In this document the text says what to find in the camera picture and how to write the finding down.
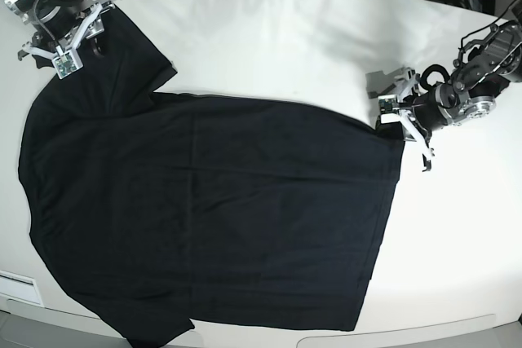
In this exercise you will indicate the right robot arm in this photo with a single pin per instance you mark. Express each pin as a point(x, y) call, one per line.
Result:
point(79, 4)

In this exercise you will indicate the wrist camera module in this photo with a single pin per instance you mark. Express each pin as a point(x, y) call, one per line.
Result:
point(388, 109)
point(67, 63)

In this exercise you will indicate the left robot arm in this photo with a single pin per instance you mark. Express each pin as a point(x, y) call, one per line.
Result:
point(484, 68)

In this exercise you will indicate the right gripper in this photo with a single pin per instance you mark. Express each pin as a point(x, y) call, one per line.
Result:
point(61, 30)

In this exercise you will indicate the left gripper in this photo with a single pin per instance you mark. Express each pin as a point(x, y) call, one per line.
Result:
point(416, 95)

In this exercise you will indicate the white label on table edge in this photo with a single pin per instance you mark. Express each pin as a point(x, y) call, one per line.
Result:
point(20, 288)

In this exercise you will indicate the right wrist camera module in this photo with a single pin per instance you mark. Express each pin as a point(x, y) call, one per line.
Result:
point(67, 63)

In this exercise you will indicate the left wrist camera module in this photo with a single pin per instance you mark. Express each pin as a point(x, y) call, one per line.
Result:
point(388, 109)

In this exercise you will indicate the black T-shirt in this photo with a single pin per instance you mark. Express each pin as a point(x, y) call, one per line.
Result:
point(154, 210)

